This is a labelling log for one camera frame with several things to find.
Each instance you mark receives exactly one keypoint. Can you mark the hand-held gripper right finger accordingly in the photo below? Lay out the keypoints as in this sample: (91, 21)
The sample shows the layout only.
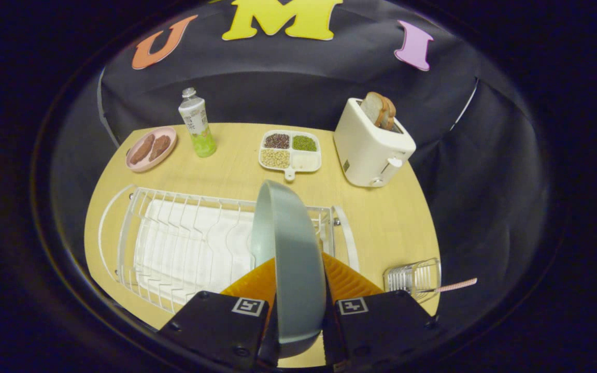
(376, 331)

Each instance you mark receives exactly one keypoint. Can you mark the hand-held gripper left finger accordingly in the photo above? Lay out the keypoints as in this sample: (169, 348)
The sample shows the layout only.
(215, 326)

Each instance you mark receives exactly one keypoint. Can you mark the pale green plate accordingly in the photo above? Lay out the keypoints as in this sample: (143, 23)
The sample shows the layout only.
(293, 259)

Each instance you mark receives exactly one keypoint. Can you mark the pink plate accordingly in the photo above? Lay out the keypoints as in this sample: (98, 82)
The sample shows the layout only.
(135, 165)

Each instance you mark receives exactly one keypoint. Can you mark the white ribbed drip tray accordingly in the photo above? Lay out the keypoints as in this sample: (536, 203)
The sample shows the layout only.
(195, 248)

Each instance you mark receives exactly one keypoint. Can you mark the white toaster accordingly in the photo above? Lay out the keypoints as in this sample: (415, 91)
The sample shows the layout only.
(366, 150)

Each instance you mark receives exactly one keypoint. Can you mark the white divided bean tray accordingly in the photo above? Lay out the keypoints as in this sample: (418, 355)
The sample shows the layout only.
(306, 161)

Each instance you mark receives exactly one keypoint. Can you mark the black backdrop cloth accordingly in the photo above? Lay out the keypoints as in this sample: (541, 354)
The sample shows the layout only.
(485, 181)

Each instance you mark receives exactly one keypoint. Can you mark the brown meat piece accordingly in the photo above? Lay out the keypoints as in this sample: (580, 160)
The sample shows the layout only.
(142, 150)
(159, 147)

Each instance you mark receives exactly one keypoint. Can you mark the clear bottle green drink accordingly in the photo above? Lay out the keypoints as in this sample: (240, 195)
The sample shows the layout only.
(197, 124)

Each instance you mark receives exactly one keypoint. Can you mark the brown bread slice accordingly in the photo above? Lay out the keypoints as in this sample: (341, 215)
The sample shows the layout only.
(372, 109)
(391, 116)

